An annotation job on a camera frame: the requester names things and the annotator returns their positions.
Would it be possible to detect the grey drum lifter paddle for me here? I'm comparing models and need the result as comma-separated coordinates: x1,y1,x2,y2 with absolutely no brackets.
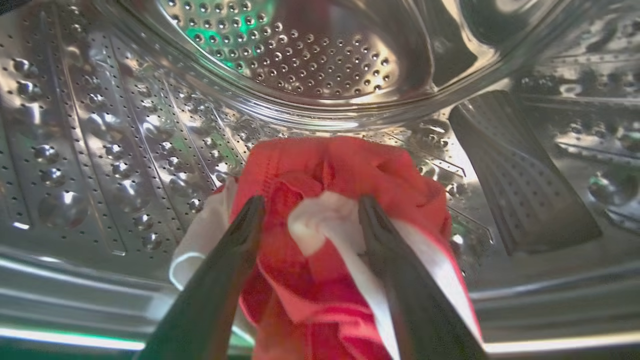
448,90,603,256

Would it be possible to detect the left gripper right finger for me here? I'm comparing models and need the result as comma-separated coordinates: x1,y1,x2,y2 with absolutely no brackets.
358,195,488,360

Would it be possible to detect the red and white garment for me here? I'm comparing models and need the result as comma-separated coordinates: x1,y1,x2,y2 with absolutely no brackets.
169,136,484,360

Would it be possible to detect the steel perforated washer drum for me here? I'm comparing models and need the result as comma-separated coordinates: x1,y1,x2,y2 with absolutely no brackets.
0,0,640,360

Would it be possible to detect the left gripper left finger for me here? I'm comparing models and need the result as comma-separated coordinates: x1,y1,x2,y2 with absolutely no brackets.
137,195,267,360

